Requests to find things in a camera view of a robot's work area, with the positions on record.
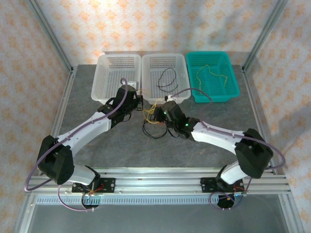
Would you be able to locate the thin yellow cable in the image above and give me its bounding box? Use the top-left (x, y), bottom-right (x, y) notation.
top-left (195, 64), bottom-right (229, 88)
top-left (143, 97), bottom-right (166, 125)

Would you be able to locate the thin black cable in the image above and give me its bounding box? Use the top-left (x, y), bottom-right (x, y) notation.
top-left (142, 120), bottom-right (171, 139)
top-left (157, 67), bottom-right (179, 93)

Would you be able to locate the white plastic mesh basket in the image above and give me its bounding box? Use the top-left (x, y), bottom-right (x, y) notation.
top-left (91, 53), bottom-right (142, 102)
top-left (140, 53), bottom-right (191, 104)

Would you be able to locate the teal plastic mesh basket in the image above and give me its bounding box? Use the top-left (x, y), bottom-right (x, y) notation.
top-left (186, 51), bottom-right (241, 103)

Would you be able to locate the base electronics board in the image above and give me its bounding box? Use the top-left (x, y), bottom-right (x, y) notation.
top-left (81, 193), bottom-right (104, 211)
top-left (217, 191), bottom-right (248, 211)

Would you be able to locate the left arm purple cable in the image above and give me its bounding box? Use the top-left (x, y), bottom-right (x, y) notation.
top-left (24, 77), bottom-right (128, 212)

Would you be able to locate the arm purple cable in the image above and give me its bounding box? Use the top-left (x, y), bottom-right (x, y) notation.
top-left (169, 88), bottom-right (286, 211)
top-left (24, 77), bottom-right (128, 212)

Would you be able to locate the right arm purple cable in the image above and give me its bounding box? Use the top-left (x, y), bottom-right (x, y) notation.
top-left (169, 88), bottom-right (286, 211)

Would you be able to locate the aluminium table side rail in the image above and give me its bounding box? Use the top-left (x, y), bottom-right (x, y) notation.
top-left (33, 67), bottom-right (78, 177)
top-left (240, 67), bottom-right (277, 175)

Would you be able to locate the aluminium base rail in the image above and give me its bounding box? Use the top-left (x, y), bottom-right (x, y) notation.
top-left (28, 166), bottom-right (291, 196)

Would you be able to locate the grey slotted cable duct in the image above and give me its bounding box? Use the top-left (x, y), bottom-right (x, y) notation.
top-left (35, 195), bottom-right (235, 205)

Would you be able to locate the aluminium frame post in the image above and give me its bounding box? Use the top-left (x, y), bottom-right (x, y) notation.
top-left (25, 0), bottom-right (74, 72)
top-left (242, 0), bottom-right (290, 72)

